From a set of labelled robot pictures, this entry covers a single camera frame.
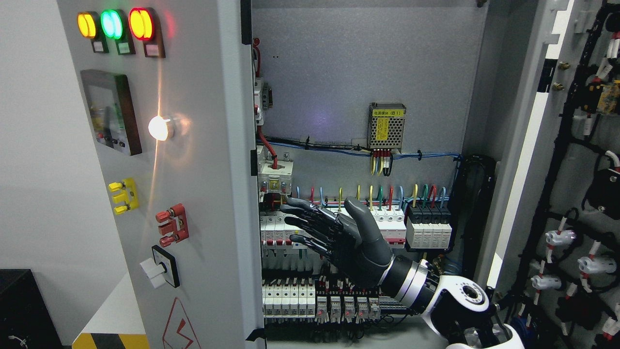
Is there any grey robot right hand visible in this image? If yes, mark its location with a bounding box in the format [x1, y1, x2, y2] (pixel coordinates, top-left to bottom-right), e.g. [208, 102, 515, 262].
[281, 197, 407, 288]

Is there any grey cabinet door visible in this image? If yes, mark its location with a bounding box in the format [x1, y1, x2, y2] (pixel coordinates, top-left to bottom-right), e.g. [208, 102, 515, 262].
[465, 0, 619, 349]
[58, 0, 266, 349]

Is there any red indicator lamp left door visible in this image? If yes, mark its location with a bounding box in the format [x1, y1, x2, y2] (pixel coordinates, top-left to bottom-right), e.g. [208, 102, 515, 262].
[129, 7, 166, 58]

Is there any green indicator lamp left door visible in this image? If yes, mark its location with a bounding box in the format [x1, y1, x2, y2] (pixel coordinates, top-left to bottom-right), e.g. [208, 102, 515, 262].
[100, 9, 136, 55]

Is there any yellow indicator lamp left door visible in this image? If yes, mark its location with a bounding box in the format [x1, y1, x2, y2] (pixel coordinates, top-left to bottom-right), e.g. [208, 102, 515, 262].
[76, 11, 109, 53]

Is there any white breaker and socket row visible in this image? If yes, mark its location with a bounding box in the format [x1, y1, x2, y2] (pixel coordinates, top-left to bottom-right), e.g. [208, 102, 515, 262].
[260, 208, 406, 249]

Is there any black surge protector block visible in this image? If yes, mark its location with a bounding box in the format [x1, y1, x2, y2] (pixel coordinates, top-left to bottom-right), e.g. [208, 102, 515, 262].
[405, 207, 453, 253]

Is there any lower relay terminal row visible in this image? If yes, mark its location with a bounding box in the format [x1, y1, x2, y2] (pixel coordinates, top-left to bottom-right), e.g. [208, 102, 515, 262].
[262, 275, 413, 324]

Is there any white current transformer group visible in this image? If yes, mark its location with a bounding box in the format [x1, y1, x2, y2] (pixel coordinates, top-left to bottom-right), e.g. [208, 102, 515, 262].
[256, 145, 294, 195]

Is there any metal mesh power supply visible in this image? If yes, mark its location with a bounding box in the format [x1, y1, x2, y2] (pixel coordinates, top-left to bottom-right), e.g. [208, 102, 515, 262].
[367, 102, 406, 150]

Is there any red white main breaker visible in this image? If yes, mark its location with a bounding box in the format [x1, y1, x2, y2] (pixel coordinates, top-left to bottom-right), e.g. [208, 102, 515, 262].
[254, 78, 273, 126]

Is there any red electric hazard warning sticker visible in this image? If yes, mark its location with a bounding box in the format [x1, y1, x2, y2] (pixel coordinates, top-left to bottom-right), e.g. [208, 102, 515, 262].
[162, 297, 202, 349]

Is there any white glowing indicator lamp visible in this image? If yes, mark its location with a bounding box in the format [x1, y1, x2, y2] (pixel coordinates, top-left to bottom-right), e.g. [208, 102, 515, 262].
[148, 115, 174, 142]

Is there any black digital power meter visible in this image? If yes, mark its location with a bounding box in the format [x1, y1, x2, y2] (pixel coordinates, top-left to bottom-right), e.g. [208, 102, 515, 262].
[80, 69, 142, 156]

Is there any black right cable harness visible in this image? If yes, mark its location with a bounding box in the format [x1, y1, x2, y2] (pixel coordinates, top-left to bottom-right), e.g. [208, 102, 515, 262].
[455, 155, 499, 282]

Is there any red terminal post block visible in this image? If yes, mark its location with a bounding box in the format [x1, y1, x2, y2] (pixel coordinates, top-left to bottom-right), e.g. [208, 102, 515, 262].
[155, 203, 189, 248]

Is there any white rotary selector switch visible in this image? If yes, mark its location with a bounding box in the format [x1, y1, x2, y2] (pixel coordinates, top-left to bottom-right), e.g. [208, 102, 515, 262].
[140, 245, 180, 288]

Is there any yellow terminal post block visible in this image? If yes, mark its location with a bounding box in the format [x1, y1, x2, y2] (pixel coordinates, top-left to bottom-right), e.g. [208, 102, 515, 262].
[108, 177, 140, 216]

